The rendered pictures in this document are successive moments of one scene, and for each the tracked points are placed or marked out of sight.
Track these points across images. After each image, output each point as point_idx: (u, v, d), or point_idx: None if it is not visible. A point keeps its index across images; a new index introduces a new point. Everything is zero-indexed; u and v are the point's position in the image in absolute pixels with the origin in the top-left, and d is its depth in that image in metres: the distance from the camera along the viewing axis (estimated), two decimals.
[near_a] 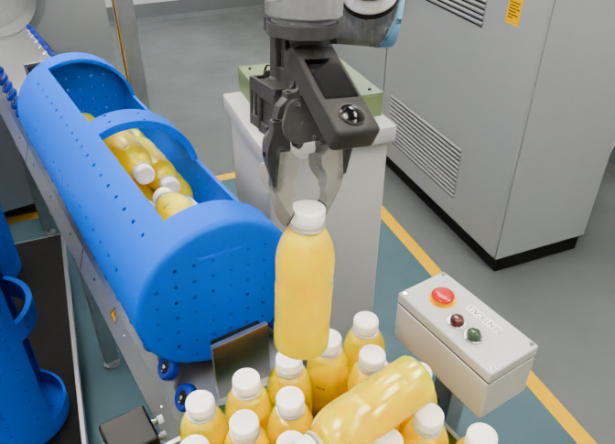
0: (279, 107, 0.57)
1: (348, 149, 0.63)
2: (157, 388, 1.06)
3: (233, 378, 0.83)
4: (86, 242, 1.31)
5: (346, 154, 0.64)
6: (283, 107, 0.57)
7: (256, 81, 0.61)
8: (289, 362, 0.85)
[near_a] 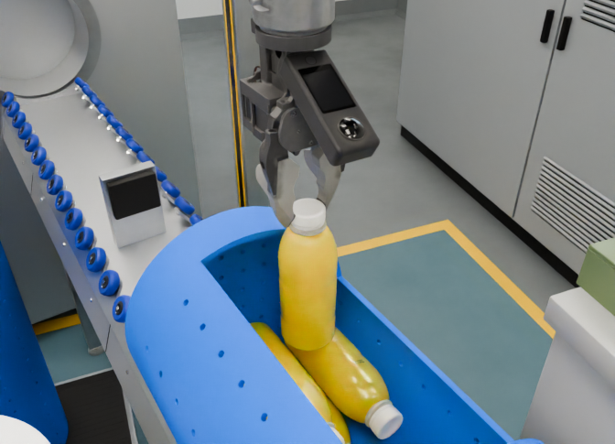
0: (275, 119, 0.56)
1: None
2: None
3: None
4: None
5: None
6: (278, 118, 0.56)
7: (248, 87, 0.59)
8: None
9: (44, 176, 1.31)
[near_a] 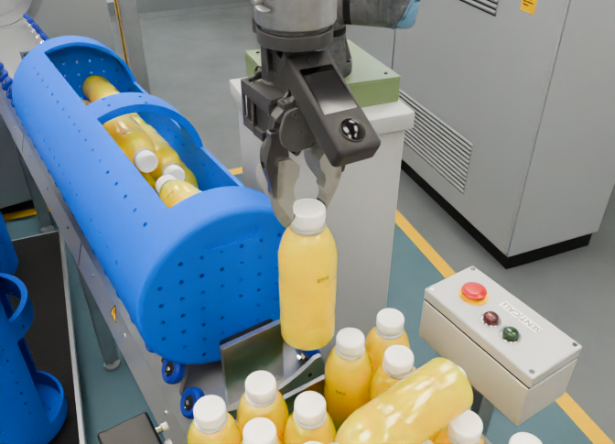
0: (275, 119, 0.56)
1: None
2: (161, 392, 0.98)
3: (246, 382, 0.75)
4: (84, 235, 1.23)
5: None
6: (279, 118, 0.56)
7: (249, 87, 0.59)
8: (308, 212, 0.64)
9: None
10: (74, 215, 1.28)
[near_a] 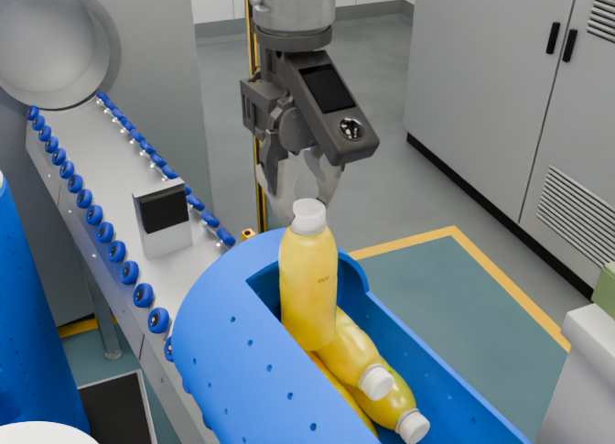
0: (275, 119, 0.56)
1: None
2: None
3: None
4: None
5: None
6: (279, 118, 0.56)
7: (248, 87, 0.59)
8: (308, 212, 0.64)
9: (73, 189, 1.37)
10: None
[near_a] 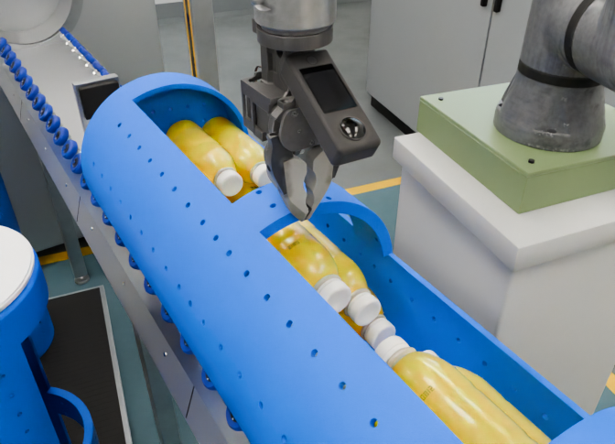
0: (275, 118, 0.56)
1: None
2: None
3: None
4: (210, 389, 0.80)
5: None
6: (279, 118, 0.56)
7: (249, 87, 0.59)
8: (228, 189, 0.91)
9: (30, 96, 1.57)
10: (187, 350, 0.85)
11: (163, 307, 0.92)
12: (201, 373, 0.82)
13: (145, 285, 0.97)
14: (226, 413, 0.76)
